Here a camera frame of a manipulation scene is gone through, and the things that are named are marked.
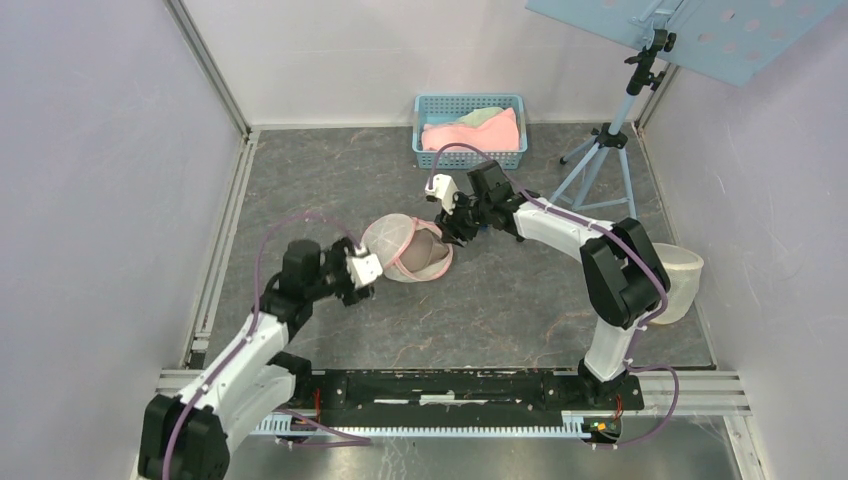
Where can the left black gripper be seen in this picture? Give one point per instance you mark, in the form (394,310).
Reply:
(338,255)

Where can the blue tripod stand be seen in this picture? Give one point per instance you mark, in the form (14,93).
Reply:
(609,137)

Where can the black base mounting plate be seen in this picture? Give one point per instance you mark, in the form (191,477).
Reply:
(431,398)

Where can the pink cloth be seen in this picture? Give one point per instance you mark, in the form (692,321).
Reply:
(500,133)

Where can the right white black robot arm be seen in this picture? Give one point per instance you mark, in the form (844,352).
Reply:
(626,281)

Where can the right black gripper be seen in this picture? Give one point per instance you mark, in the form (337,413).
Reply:
(447,224)

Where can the light green cloth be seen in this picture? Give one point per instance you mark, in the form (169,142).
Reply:
(479,116)

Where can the beige padded bra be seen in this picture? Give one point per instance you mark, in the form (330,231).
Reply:
(426,256)

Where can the light blue perforated board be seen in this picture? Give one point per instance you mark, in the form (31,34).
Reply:
(729,41)

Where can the white round tub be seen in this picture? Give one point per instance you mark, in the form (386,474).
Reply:
(684,269)

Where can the light blue cable rail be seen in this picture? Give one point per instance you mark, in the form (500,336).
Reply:
(283,425)

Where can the blue plastic basket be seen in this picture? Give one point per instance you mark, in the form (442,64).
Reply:
(444,108)

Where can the white mesh laundry bag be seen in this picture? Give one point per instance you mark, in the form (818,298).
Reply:
(389,235)

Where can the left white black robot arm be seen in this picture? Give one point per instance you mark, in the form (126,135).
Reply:
(193,434)

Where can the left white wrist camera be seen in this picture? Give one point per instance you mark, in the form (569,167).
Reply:
(364,267)

